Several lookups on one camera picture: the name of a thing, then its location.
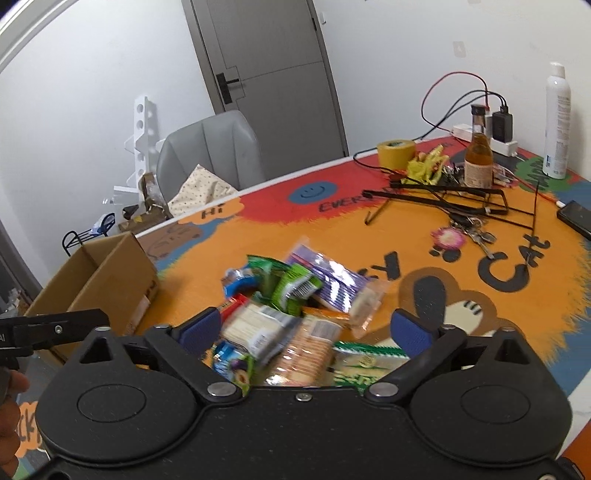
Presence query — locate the bunch of keys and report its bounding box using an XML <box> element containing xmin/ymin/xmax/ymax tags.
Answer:
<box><xmin>450</xmin><ymin>217</ymin><xmax>499</xmax><ymax>259</ymax></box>

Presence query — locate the white power strip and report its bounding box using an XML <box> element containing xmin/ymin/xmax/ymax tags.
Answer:
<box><xmin>452</xmin><ymin>122</ymin><xmax>519</xmax><ymax>158</ymax></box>

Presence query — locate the red cable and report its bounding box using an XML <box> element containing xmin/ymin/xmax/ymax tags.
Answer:
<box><xmin>421</xmin><ymin>71</ymin><xmax>566</xmax><ymax>208</ymax></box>

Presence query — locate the purple snack packet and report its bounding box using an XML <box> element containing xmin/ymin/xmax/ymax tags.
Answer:
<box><xmin>286</xmin><ymin>237</ymin><xmax>370</xmax><ymax>310</ymax></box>

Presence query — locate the black charger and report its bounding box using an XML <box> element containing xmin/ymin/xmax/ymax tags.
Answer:
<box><xmin>492</xmin><ymin>105</ymin><xmax>514</xmax><ymax>144</ymax></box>

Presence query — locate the person's left hand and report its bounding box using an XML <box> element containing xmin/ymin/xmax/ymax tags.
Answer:
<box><xmin>0</xmin><ymin>370</ymin><xmax>29</xmax><ymax>472</ymax></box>

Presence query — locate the blue green fruit print packet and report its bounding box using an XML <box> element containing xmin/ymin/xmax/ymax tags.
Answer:
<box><xmin>212</xmin><ymin>340</ymin><xmax>257</xmax><ymax>386</ymax></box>

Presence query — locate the orange biscuit packet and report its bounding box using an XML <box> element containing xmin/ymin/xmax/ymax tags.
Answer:
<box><xmin>265</xmin><ymin>308</ymin><xmax>352</xmax><ymax>387</ymax></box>

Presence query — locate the grey chair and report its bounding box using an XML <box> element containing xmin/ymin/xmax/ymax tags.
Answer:
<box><xmin>157</xmin><ymin>110</ymin><xmax>266</xmax><ymax>204</ymax></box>

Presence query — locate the plain green snack packet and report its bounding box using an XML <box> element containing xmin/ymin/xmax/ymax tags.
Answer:
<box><xmin>246</xmin><ymin>255</ymin><xmax>291</xmax><ymax>301</ymax></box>

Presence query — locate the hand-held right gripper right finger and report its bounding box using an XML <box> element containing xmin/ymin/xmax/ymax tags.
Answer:
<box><xmin>365</xmin><ymin>310</ymin><xmax>546</xmax><ymax>402</ymax></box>

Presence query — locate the yellow tape roll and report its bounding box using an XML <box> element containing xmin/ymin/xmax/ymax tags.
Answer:
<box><xmin>377</xmin><ymin>138</ymin><xmax>416</xmax><ymax>171</ymax></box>

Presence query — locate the white spray bottle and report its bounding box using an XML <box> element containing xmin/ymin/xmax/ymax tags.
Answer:
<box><xmin>542</xmin><ymin>62</ymin><xmax>573</xmax><ymax>180</ymax></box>

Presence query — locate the black cable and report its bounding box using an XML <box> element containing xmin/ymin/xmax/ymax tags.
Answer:
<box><xmin>353</xmin><ymin>90</ymin><xmax>509</xmax><ymax>178</ymax></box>

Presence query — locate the black wire stand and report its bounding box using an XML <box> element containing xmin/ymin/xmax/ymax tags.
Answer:
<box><xmin>362</xmin><ymin>178</ymin><xmax>541</xmax><ymax>232</ymax></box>

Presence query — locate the dotted cream cloth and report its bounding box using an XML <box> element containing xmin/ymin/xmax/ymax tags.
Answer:
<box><xmin>167</xmin><ymin>164</ymin><xmax>241</xmax><ymax>217</ymax></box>

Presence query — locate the printed orange table mat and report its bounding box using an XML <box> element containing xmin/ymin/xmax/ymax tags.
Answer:
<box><xmin>14</xmin><ymin>138</ymin><xmax>591</xmax><ymax>480</ymax></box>

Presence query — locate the clear wafer packet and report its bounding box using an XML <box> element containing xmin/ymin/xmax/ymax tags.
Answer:
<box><xmin>348</xmin><ymin>279</ymin><xmax>386</xmax><ymax>330</ymax></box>

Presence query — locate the black door handle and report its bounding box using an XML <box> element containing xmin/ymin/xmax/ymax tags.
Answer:
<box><xmin>216</xmin><ymin>71</ymin><xmax>241</xmax><ymax>104</ymax></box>

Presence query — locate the amber glass bottle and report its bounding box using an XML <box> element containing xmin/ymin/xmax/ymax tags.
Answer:
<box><xmin>463</xmin><ymin>104</ymin><xmax>496</xmax><ymax>189</ymax></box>

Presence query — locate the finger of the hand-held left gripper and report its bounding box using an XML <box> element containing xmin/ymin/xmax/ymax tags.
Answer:
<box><xmin>13</xmin><ymin>309</ymin><xmax>110</xmax><ymax>354</ymax></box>

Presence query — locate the white pegboard rack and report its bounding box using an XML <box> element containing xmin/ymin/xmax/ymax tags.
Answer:
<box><xmin>113</xmin><ymin>95</ymin><xmax>160</xmax><ymax>204</ymax></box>

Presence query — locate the yellow green plastic toy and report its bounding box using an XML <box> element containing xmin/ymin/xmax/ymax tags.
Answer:
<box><xmin>399</xmin><ymin>144</ymin><xmax>451</xmax><ymax>185</ymax></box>

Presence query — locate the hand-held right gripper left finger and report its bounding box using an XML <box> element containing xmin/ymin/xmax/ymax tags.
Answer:
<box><xmin>65</xmin><ymin>308</ymin><xmax>244</xmax><ymax>403</ymax></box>

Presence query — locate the green snack packet with barcode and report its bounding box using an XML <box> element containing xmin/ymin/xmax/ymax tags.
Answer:
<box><xmin>272</xmin><ymin>265</ymin><xmax>324</xmax><ymax>315</ymax></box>

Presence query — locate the blue snack packet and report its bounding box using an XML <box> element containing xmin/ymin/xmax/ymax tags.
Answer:
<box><xmin>222</xmin><ymin>268</ymin><xmax>259</xmax><ymax>296</ymax></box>

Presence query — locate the pink flower keychain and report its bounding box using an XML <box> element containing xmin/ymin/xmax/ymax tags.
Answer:
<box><xmin>430</xmin><ymin>227</ymin><xmax>465</xmax><ymax>252</ymax></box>

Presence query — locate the grey door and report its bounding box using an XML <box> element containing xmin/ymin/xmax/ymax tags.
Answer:
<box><xmin>182</xmin><ymin>0</ymin><xmax>349</xmax><ymax>160</ymax></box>

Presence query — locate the red snack packet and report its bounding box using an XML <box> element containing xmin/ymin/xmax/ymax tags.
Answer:
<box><xmin>217</xmin><ymin>295</ymin><xmax>250</xmax><ymax>324</ymax></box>

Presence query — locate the green and white snack packet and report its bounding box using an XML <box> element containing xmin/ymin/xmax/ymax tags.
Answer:
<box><xmin>330</xmin><ymin>342</ymin><xmax>411</xmax><ymax>387</ymax></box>

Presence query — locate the black smartphone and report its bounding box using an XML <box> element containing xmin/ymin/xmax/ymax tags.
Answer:
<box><xmin>556</xmin><ymin>199</ymin><xmax>591</xmax><ymax>241</ymax></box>

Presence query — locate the white cracker packet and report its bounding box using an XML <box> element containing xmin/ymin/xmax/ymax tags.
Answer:
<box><xmin>222</xmin><ymin>302</ymin><xmax>301</xmax><ymax>363</ymax></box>

